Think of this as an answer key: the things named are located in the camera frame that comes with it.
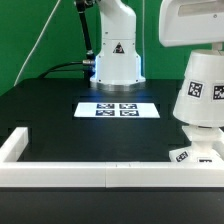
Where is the white lamp shade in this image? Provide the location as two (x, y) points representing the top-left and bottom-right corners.
(173, 50), (224, 127)

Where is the black hose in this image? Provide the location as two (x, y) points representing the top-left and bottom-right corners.
(73, 0), (95, 62)

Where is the white cable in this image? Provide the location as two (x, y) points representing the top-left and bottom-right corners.
(13, 0), (62, 87)

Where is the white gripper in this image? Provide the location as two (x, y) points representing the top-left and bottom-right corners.
(159, 0), (224, 51)

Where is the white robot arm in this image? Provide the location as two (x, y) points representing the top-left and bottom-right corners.
(90, 0), (224, 91)

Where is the white U-shaped fence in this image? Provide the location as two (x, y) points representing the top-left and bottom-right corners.
(0, 127), (224, 188)

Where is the black cable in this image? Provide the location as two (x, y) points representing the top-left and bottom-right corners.
(39, 60), (94, 80)

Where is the white marker sheet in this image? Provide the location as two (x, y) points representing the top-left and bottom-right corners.
(74, 102), (160, 118)

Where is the white lamp base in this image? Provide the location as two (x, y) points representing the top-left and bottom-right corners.
(169, 125), (224, 163)

